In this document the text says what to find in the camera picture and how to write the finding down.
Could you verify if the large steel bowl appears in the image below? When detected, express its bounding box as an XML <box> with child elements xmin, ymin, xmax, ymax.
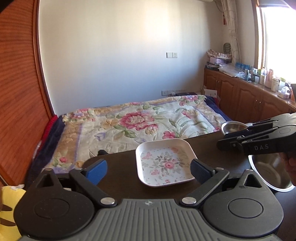
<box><xmin>248</xmin><ymin>153</ymin><xmax>295</xmax><ymax>192</ymax></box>

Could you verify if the floral white tray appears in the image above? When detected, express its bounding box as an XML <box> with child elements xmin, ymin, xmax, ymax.
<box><xmin>135</xmin><ymin>138</ymin><xmax>196</xmax><ymax>187</ymax></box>

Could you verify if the person's right hand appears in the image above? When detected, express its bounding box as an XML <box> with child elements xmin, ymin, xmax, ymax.
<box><xmin>280</xmin><ymin>151</ymin><xmax>296</xmax><ymax>186</ymax></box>

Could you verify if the far steel bowl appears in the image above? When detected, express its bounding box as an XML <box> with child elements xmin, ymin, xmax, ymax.
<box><xmin>221</xmin><ymin>120</ymin><xmax>248</xmax><ymax>135</ymax></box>

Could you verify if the floral bed blanket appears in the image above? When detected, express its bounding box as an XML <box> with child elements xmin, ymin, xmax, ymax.
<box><xmin>46</xmin><ymin>95</ymin><xmax>230</xmax><ymax>173</ymax></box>

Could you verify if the wooden side cabinet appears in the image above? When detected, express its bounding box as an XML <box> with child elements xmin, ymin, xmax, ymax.
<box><xmin>204</xmin><ymin>68</ymin><xmax>295</xmax><ymax>123</ymax></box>

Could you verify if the red folded blanket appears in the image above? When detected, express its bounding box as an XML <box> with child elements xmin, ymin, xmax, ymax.
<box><xmin>32</xmin><ymin>115</ymin><xmax>65</xmax><ymax>161</ymax></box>

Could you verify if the white paper box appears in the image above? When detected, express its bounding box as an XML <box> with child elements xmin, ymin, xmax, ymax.
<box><xmin>204</xmin><ymin>89</ymin><xmax>217</xmax><ymax>98</ymax></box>

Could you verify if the yellow black plush toy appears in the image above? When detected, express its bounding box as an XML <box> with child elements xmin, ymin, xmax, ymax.
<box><xmin>1</xmin><ymin>184</ymin><xmax>26</xmax><ymax>241</ymax></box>

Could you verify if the wooden louvered wardrobe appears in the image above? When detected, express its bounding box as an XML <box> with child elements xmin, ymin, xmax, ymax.
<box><xmin>1</xmin><ymin>1</ymin><xmax>54</xmax><ymax>186</ymax></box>

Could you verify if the clutter pile on cabinet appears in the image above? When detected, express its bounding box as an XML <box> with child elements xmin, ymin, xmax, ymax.
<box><xmin>205</xmin><ymin>43</ymin><xmax>232</xmax><ymax>71</ymax></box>

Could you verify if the patterned window curtain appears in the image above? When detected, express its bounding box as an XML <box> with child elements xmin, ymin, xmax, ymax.
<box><xmin>221</xmin><ymin>0</ymin><xmax>241</xmax><ymax>64</ymax></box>

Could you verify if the wall socket strip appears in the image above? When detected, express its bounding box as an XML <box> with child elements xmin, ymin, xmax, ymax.
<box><xmin>161</xmin><ymin>89</ymin><xmax>188</xmax><ymax>96</ymax></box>

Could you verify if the white wall switch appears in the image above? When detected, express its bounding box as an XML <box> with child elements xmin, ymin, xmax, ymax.
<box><xmin>166</xmin><ymin>52</ymin><xmax>178</xmax><ymax>58</ymax></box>

